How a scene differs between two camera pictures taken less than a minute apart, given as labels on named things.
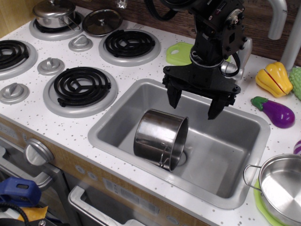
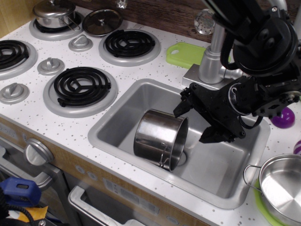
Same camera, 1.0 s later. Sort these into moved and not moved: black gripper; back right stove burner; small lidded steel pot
Moved: black gripper
Not moved: back right stove burner; small lidded steel pot
